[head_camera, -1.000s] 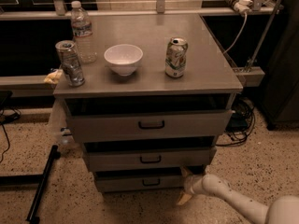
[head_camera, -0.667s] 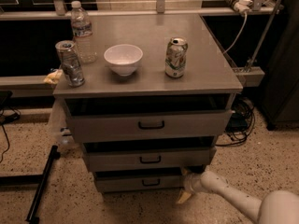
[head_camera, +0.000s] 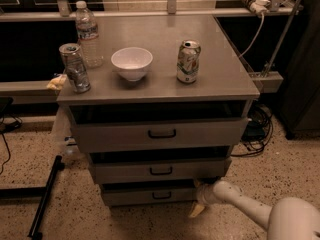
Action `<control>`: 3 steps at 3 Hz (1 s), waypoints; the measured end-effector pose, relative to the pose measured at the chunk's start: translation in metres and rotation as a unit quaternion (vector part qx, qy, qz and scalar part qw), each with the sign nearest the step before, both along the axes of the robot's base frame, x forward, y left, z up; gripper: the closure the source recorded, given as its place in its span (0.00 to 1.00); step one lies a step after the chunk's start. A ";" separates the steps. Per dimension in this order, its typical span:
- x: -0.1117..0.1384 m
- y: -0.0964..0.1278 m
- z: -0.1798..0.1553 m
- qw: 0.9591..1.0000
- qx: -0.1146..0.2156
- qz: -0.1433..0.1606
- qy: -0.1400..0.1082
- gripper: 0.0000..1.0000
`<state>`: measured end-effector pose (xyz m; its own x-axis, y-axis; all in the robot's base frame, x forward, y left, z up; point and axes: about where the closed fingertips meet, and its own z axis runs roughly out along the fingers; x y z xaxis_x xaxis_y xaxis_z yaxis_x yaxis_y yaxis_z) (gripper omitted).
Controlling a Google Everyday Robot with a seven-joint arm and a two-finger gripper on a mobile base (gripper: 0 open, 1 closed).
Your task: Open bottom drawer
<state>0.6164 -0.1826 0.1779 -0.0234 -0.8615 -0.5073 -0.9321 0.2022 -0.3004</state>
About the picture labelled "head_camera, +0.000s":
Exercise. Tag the grey metal frame rail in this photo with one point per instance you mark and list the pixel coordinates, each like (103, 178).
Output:
(146, 12)

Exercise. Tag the white ceramic bowl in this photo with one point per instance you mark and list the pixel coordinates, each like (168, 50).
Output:
(132, 63)

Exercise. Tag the silver energy drink can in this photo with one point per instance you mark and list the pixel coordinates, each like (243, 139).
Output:
(74, 67)

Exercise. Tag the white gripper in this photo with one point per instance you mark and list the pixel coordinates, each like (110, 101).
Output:
(204, 195)

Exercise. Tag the grey drawer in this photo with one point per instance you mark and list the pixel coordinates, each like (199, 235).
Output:
(138, 193)
(110, 173)
(95, 138)

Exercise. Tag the green white soda can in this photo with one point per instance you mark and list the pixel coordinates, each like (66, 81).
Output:
(188, 61)

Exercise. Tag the clear plastic water bottle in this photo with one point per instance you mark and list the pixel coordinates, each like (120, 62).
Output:
(88, 35)

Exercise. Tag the black metal floor stand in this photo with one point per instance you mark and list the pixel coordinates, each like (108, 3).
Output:
(43, 193)

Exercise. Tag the white power strip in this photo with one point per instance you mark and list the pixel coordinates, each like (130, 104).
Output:
(257, 7)

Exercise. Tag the grey drawer cabinet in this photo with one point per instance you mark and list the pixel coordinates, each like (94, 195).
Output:
(222, 90)

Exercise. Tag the yellow crumpled wrapper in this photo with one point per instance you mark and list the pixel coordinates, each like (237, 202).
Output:
(57, 83)

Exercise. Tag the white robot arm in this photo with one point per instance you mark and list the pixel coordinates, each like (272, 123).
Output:
(290, 218)

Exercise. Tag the clear plastic bag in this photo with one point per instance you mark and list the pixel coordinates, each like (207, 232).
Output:
(63, 137)

